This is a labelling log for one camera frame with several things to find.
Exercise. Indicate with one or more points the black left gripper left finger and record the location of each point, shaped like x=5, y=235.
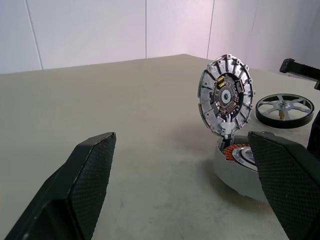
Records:
x=82, y=185

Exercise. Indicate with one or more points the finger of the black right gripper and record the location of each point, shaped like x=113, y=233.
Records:
x=315, y=137
x=300, y=67

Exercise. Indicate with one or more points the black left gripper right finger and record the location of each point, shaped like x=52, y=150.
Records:
x=287, y=180

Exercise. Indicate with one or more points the black spoked rotor wheel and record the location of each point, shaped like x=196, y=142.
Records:
x=283, y=106

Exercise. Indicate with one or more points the silver hinged motor lid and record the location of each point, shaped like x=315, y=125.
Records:
x=225, y=97

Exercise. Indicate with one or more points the grey round motor housing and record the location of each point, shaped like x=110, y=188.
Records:
x=232, y=175

